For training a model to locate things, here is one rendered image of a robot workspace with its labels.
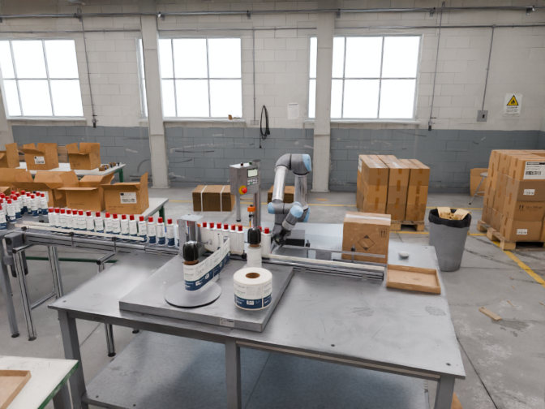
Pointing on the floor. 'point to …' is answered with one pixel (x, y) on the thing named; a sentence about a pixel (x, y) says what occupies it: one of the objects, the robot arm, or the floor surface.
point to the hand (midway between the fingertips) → (272, 249)
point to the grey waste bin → (448, 245)
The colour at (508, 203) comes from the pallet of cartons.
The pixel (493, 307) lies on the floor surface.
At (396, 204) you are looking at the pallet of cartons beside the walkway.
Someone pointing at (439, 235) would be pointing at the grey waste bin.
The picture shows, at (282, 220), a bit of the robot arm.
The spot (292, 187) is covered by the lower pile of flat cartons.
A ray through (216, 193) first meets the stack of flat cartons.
